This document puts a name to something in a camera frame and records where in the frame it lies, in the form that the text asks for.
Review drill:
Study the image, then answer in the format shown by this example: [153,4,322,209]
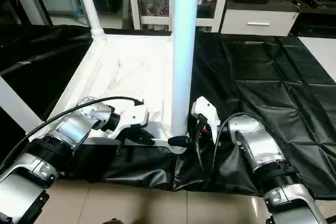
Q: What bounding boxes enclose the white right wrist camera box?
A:
[190,96,222,144]

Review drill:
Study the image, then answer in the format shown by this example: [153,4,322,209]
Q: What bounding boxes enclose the white drawer unit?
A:
[220,9,300,37]

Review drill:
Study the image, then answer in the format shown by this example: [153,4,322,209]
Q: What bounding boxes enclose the white plastic table leg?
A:
[73,0,108,41]
[0,76,44,133]
[169,0,201,138]

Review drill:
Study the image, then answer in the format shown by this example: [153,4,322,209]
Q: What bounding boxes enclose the dark low sideboard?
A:
[273,0,336,38]

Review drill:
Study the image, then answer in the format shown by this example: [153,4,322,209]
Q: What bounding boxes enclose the black work mat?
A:
[0,24,336,198]

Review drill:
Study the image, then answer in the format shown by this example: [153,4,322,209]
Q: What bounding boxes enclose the white plastic table top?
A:
[29,33,188,154]

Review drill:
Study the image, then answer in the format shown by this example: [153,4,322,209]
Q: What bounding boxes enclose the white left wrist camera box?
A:
[115,100,151,142]

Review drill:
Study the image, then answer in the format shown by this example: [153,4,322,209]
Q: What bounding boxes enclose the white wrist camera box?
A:
[190,96,222,144]
[115,100,151,142]

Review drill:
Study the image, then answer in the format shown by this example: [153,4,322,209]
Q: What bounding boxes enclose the white flat board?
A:
[298,36,336,84]

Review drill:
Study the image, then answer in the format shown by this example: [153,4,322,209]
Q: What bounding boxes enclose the blue floor stand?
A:
[76,6,89,21]

